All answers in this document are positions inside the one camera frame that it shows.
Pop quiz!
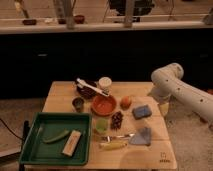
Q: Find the green plastic tray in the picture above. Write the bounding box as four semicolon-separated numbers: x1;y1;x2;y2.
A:
19;112;92;166

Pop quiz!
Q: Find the small dark cup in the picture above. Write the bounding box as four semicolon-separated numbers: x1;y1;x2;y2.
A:
72;97;84;112

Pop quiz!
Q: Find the orange peach fruit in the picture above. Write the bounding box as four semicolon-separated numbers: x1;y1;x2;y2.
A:
120;96;132;110

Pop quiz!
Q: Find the green cucumber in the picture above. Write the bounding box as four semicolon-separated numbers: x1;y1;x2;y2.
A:
43;130;70;144

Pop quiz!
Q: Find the light green cup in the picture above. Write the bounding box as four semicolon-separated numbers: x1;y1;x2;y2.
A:
95;118;108;134

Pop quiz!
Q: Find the yellow corn cob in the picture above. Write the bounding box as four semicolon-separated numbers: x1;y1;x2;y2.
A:
99;141;127;150

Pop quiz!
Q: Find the white cup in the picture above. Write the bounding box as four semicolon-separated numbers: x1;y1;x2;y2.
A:
98;77;112;92

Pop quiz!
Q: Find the wooden block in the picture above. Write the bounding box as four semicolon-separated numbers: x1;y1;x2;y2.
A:
62;130;81;156

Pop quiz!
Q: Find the dark grape bunch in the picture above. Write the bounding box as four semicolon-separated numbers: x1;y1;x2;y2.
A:
111;112;123;130

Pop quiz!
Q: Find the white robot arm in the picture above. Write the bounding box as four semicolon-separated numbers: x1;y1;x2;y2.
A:
151;63;213;125

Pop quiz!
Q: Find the blue cloth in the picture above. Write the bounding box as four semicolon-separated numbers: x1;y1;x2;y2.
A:
129;127;151;146

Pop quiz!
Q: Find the blue sponge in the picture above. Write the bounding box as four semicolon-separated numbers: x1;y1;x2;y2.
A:
132;105;152;120

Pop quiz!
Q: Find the dark bowl on shelf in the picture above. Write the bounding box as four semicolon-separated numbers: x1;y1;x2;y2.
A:
22;19;37;25

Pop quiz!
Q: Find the red bowl on shelf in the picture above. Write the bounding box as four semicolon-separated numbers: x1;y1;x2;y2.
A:
74;15;85;24

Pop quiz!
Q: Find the dark brown bowl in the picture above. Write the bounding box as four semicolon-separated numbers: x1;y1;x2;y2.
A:
76;80;97;99

